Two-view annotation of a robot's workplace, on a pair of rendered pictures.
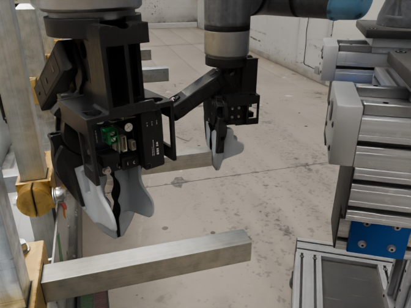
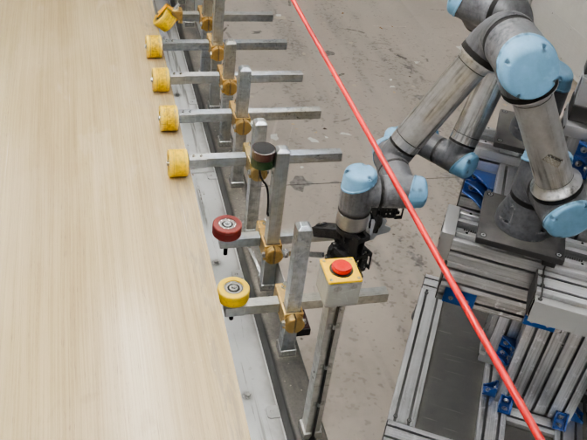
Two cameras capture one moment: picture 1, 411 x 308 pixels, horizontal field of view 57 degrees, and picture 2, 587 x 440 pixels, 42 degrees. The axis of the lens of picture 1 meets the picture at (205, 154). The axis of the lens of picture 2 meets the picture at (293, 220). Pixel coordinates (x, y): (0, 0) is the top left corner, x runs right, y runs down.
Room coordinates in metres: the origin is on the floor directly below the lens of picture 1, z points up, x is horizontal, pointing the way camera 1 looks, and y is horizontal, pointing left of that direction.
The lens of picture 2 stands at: (-1.11, 0.26, 2.22)
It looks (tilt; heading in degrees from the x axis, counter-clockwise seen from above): 38 degrees down; 358
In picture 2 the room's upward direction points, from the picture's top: 8 degrees clockwise
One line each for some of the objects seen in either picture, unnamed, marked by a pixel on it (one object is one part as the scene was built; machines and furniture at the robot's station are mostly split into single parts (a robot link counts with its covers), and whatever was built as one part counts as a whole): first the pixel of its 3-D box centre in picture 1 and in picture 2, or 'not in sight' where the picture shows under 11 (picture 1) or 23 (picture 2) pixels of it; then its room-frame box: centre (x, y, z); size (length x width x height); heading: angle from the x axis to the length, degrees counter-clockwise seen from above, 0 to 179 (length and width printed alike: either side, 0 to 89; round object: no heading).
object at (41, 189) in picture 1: (37, 182); (268, 242); (0.54, 0.27, 0.85); 0.13 x 0.06 x 0.05; 16
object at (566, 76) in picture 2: not in sight; (548, 84); (0.99, -0.50, 1.21); 0.13 x 0.12 x 0.14; 49
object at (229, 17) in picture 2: not in sight; (227, 16); (1.78, 0.55, 0.95); 0.36 x 0.03 x 0.03; 106
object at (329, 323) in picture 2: not in sight; (321, 369); (0.03, 0.12, 0.93); 0.05 x 0.04 x 0.45; 16
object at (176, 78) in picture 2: not in sight; (231, 76); (1.29, 0.47, 0.95); 0.50 x 0.04 x 0.04; 106
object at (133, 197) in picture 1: (135, 198); not in sight; (0.31, 0.07, 0.96); 0.06 x 0.03 x 0.09; 37
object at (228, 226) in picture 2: not in sight; (226, 237); (0.53, 0.39, 0.85); 0.08 x 0.08 x 0.11
